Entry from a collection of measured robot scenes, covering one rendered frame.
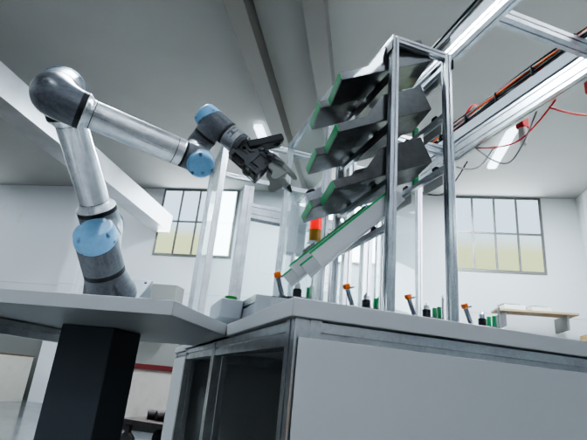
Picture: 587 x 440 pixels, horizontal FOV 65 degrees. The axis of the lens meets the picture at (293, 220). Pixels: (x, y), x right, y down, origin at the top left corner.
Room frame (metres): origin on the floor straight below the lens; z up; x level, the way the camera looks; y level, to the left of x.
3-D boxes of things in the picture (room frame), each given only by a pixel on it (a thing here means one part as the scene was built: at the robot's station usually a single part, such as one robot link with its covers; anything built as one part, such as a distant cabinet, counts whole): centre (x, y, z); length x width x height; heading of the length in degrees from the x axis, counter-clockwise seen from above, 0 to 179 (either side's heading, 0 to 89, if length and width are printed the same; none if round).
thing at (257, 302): (1.73, 0.19, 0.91); 0.89 x 0.06 x 0.11; 17
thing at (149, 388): (7.26, 1.81, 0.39); 2.09 x 1.77 x 0.79; 170
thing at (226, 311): (1.53, 0.20, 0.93); 0.21 x 0.07 x 0.06; 17
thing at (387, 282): (1.20, -0.26, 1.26); 0.36 x 0.21 x 0.80; 17
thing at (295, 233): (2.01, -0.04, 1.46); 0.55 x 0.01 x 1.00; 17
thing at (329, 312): (1.65, -0.46, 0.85); 1.50 x 1.41 x 0.03; 17
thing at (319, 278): (1.74, -0.12, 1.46); 0.03 x 0.03 x 1.00; 17
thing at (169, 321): (1.38, 0.47, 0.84); 0.90 x 0.70 x 0.03; 170
